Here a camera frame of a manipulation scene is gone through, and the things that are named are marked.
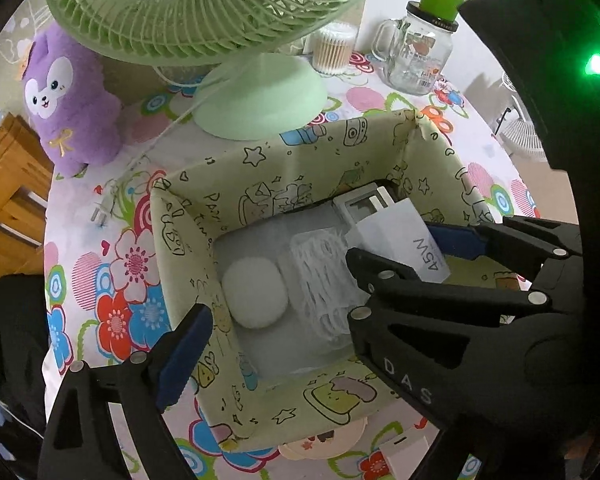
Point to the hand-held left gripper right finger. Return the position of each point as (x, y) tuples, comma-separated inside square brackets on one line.
[(505, 460)]

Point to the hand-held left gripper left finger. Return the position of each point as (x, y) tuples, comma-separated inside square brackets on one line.
[(185, 360)]

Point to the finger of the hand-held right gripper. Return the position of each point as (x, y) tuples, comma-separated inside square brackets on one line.
[(455, 240), (405, 300)]

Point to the white charger block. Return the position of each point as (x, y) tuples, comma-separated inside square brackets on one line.
[(390, 230)]

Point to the white mesh plastic case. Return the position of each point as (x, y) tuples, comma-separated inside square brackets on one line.
[(320, 285)]

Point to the white round puck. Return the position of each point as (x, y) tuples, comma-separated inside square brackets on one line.
[(255, 292)]

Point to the small white plug adapter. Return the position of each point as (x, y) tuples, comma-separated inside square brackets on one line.
[(405, 460)]

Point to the beige cartoon compact case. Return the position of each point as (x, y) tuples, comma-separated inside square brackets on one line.
[(320, 442)]

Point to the yellow-green printed storage box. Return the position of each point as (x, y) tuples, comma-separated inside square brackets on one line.
[(290, 160)]

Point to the white standing fan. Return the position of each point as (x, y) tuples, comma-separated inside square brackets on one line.
[(520, 135)]

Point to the glass mug with green lid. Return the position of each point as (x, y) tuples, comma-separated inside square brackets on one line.
[(415, 55)]

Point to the black clothing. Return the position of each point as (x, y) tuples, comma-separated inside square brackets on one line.
[(10, 350)]

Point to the cotton swab container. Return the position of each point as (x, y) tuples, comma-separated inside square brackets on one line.
[(332, 52)]

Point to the green desk fan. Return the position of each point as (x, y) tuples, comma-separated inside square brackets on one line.
[(260, 95)]

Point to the purple plush toy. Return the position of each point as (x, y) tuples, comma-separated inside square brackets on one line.
[(75, 130)]

